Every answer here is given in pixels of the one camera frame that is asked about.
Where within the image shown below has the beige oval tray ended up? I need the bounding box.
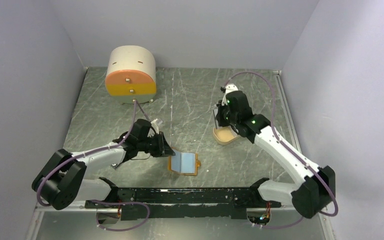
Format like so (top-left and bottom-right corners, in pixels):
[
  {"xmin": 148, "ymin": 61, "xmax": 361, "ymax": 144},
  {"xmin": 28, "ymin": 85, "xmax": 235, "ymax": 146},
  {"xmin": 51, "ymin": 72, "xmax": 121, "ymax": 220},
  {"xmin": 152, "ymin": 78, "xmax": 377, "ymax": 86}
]
[{"xmin": 212, "ymin": 126, "xmax": 240, "ymax": 145}]

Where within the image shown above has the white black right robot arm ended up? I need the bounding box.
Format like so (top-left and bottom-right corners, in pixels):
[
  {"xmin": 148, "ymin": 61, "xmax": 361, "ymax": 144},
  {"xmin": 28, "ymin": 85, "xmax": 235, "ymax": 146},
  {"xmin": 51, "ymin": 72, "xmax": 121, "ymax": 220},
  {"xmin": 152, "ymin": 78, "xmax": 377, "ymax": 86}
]
[{"xmin": 214, "ymin": 90, "xmax": 336, "ymax": 219}]

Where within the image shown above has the beige orange drawer cabinet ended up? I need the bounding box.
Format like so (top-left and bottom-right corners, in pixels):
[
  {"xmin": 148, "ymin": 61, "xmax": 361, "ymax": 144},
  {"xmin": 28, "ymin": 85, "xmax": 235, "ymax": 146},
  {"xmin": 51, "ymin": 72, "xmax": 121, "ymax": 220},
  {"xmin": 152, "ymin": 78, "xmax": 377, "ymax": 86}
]
[{"xmin": 104, "ymin": 45, "xmax": 157, "ymax": 104}]

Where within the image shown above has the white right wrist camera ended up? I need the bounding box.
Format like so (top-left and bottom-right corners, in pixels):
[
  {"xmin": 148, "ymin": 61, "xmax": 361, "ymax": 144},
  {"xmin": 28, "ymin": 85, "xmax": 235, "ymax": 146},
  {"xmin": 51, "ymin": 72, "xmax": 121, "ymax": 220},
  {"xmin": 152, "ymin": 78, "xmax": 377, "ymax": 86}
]
[{"xmin": 220, "ymin": 83, "xmax": 239, "ymax": 95}]

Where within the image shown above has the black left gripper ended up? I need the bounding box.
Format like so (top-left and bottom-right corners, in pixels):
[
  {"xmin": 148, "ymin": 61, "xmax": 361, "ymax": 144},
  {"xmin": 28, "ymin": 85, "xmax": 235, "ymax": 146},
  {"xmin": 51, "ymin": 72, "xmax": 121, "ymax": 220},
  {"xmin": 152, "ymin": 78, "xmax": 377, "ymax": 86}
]
[{"xmin": 137, "ymin": 131, "xmax": 176, "ymax": 158}]

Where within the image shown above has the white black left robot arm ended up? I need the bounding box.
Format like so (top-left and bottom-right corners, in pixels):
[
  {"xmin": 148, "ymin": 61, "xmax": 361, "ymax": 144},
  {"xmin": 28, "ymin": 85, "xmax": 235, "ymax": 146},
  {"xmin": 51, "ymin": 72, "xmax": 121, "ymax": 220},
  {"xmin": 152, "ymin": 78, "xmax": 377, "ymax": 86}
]
[{"xmin": 31, "ymin": 119, "xmax": 176, "ymax": 210}]

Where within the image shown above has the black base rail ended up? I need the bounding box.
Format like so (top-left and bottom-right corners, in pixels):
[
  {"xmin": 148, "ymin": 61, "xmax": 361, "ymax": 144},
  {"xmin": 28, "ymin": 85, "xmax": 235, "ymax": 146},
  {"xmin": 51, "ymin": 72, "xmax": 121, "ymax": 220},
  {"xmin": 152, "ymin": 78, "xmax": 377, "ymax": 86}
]
[{"xmin": 84, "ymin": 183, "xmax": 282, "ymax": 221}]

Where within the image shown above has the orange blue card holder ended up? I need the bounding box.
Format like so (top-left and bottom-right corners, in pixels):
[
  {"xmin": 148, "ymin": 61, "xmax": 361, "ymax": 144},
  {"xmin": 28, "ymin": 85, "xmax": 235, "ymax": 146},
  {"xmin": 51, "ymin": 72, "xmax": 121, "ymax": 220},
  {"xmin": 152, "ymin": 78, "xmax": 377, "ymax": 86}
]
[{"xmin": 167, "ymin": 148, "xmax": 201, "ymax": 176}]

